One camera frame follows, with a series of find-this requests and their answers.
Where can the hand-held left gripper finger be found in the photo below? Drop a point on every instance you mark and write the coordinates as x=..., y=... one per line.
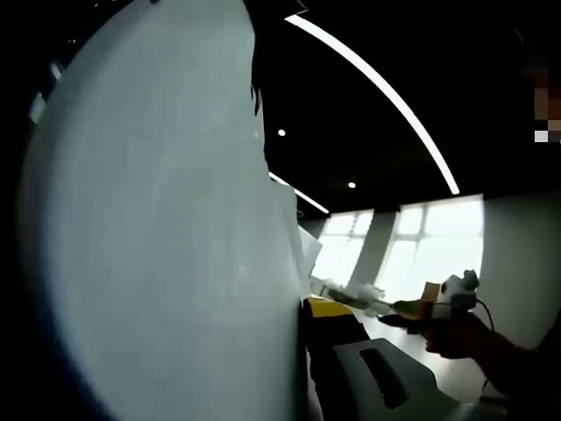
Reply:
x=350, y=373

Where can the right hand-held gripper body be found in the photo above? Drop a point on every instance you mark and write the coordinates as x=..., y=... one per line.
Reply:
x=458, y=291

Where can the white cloth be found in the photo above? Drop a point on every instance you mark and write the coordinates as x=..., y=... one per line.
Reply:
x=153, y=219

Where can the person's right hand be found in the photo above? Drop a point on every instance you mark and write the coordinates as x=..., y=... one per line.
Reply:
x=460, y=337

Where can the brown cardboard box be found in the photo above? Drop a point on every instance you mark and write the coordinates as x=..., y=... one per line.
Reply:
x=429, y=291

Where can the wide bright window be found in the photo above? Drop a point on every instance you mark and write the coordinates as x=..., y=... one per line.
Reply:
x=438, y=245

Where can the narrow bright window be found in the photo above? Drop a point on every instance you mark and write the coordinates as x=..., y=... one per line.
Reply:
x=346, y=245

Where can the thin ceiling light strip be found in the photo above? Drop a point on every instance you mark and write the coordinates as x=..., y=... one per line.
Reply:
x=302, y=195

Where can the wide ceiling light strip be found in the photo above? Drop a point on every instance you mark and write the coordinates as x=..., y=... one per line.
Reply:
x=385, y=96

